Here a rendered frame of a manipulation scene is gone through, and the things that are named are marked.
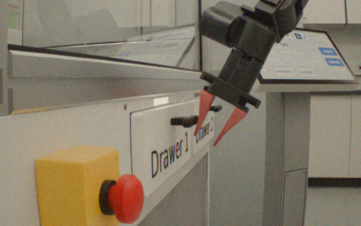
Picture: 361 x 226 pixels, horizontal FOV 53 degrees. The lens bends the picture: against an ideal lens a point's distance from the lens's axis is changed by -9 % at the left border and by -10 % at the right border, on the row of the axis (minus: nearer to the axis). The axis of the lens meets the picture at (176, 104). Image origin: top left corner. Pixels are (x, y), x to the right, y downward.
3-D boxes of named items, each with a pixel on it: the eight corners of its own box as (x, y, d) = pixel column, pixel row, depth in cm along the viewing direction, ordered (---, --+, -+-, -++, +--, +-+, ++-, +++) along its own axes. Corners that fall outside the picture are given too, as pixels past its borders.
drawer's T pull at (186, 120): (198, 123, 66) (198, 114, 66) (189, 128, 59) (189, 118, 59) (177, 123, 67) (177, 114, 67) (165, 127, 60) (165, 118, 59)
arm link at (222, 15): (289, -12, 59) (294, 22, 66) (232, -31, 65) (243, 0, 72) (249, 40, 57) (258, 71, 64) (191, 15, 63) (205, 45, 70)
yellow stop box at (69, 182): (130, 224, 34) (126, 146, 34) (98, 255, 27) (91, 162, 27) (80, 218, 35) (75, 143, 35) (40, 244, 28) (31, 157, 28)
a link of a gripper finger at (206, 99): (185, 127, 68) (211, 78, 67) (223, 146, 67) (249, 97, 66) (179, 131, 62) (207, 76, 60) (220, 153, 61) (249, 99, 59)
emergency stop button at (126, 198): (148, 216, 32) (146, 170, 32) (132, 232, 28) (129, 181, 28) (115, 212, 33) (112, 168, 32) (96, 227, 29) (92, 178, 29)
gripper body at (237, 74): (202, 81, 67) (222, 42, 66) (255, 109, 66) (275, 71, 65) (196, 81, 61) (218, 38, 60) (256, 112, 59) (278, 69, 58)
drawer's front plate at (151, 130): (191, 158, 78) (190, 102, 77) (146, 199, 49) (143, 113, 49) (182, 158, 78) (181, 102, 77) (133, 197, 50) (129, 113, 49)
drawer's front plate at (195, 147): (213, 136, 108) (213, 96, 108) (193, 156, 80) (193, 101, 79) (207, 136, 109) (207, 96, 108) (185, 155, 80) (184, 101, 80)
